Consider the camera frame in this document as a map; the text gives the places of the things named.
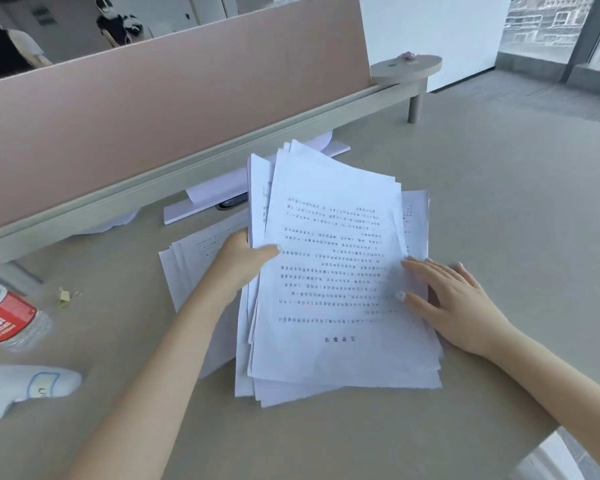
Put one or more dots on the person's right hand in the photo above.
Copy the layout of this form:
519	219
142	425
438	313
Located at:
462	312

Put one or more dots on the person's left hand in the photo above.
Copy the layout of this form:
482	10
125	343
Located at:
237	264

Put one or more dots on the person's left thumb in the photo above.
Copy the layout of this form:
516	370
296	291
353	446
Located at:
266	254

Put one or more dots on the person's right thumb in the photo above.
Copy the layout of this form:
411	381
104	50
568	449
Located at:
416	303

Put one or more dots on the stack of printed paper sheets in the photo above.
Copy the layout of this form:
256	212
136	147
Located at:
330	219

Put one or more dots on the person's right forearm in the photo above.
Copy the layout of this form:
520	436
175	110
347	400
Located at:
545	379

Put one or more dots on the person's left forearm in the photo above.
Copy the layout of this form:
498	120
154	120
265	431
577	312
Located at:
150	384

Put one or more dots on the spread pile of printed pages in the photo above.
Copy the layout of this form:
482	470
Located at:
195	264

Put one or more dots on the blank white paper ream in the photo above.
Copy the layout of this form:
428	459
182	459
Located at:
205	204

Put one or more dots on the crumpled white paper sheet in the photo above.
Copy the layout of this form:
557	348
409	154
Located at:
107	224

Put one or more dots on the pink desk partition panel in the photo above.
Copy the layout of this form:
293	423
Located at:
155	99

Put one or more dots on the yellow binder clip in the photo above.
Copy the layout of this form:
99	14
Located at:
65	296

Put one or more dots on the small pink trinket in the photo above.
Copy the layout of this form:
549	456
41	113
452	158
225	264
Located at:
406	56

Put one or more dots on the clear bottle with red label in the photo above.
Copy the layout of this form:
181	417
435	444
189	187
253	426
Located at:
5	314

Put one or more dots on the white plush toy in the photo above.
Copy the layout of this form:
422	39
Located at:
25	384

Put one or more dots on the beige desk shelf rail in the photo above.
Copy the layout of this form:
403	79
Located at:
300	119

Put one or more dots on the grey window frame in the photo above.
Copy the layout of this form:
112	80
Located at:
585	37

